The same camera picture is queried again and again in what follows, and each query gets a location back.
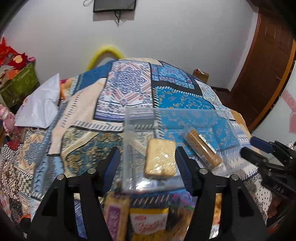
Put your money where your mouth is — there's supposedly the red stuffed items pile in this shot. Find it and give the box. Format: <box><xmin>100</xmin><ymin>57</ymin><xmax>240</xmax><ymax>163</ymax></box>
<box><xmin>1</xmin><ymin>37</ymin><xmax>36</xmax><ymax>80</ymax></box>

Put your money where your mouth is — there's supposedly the green storage box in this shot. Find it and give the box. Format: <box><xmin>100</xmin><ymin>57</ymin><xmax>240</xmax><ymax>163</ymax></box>
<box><xmin>1</xmin><ymin>63</ymin><xmax>40</xmax><ymax>108</ymax></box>

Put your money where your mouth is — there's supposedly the brown wooden door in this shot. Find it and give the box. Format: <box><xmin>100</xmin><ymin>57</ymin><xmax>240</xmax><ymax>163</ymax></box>
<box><xmin>230</xmin><ymin>9</ymin><xmax>295</xmax><ymax>132</ymax></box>

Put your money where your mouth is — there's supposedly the clear plastic storage box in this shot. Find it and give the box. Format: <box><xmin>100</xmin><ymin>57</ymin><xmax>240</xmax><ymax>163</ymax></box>
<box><xmin>122</xmin><ymin>107</ymin><xmax>248</xmax><ymax>193</ymax></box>

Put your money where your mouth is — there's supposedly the nut cake clear pack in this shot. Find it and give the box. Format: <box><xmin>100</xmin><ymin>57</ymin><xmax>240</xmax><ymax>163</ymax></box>
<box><xmin>212</xmin><ymin>193</ymin><xmax>222</xmax><ymax>225</ymax></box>

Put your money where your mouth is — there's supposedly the round biscuit roll pack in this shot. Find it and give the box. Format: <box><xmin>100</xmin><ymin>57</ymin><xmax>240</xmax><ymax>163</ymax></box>
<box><xmin>184</xmin><ymin>128</ymin><xmax>222</xmax><ymax>169</ymax></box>

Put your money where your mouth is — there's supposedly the patchwork patterned bed blanket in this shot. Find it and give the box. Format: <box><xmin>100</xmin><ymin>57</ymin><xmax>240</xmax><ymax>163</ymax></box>
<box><xmin>1</xmin><ymin>59</ymin><xmax>271</xmax><ymax>240</ymax></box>

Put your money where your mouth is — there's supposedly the wall mounted black monitor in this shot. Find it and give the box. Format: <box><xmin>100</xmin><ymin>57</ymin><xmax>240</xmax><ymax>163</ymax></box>
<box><xmin>93</xmin><ymin>0</ymin><xmax>137</xmax><ymax>13</ymax></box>

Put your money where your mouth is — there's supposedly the brown cardboard box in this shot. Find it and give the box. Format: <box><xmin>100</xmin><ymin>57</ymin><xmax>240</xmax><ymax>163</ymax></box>
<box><xmin>193</xmin><ymin>68</ymin><xmax>209</xmax><ymax>84</ymax></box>

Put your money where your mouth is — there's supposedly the white pillow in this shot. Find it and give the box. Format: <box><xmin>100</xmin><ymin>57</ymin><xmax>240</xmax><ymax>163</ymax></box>
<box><xmin>15</xmin><ymin>73</ymin><xmax>60</xmax><ymax>128</ymax></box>

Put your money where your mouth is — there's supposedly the square cracker pack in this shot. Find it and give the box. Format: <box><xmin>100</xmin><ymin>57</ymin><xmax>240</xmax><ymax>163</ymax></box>
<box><xmin>144</xmin><ymin>138</ymin><xmax>177</xmax><ymax>179</ymax></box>

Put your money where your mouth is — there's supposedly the pink plush toy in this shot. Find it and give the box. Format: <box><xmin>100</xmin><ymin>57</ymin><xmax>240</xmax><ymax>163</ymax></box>
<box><xmin>0</xmin><ymin>104</ymin><xmax>15</xmax><ymax>141</ymax></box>

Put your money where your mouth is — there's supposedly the yellow white snack packet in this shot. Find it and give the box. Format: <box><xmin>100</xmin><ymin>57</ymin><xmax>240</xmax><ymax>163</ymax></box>
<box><xmin>129</xmin><ymin>208</ymin><xmax>169</xmax><ymax>240</ymax></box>

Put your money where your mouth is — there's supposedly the yellow fuzzy hoop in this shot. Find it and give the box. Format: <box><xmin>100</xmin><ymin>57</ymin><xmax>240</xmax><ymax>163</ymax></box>
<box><xmin>85</xmin><ymin>45</ymin><xmax>125</xmax><ymax>71</ymax></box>

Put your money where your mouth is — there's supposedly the purple snack packet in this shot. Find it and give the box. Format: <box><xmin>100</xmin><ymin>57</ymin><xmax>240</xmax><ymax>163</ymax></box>
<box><xmin>103</xmin><ymin>192</ymin><xmax>130</xmax><ymax>241</ymax></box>

